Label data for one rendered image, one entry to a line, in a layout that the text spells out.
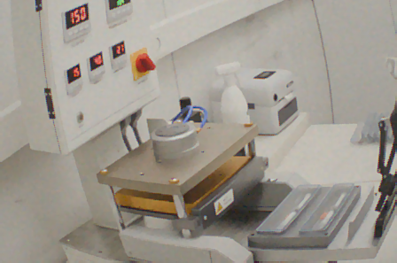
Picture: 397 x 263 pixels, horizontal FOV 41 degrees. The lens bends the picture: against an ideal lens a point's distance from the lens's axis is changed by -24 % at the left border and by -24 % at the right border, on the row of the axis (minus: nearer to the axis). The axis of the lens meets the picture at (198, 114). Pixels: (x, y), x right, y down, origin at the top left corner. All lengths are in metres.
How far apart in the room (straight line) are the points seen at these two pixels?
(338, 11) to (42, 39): 2.63
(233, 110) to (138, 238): 0.97
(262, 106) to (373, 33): 1.58
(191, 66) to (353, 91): 1.65
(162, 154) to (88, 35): 0.26
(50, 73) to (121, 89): 0.23
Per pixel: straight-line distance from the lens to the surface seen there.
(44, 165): 1.55
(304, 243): 1.03
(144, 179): 1.08
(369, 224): 1.06
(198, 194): 1.12
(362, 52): 3.56
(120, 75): 1.26
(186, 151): 1.15
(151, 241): 1.10
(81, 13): 1.15
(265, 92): 2.07
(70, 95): 1.14
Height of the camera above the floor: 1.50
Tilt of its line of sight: 17 degrees down
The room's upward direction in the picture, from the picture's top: 10 degrees counter-clockwise
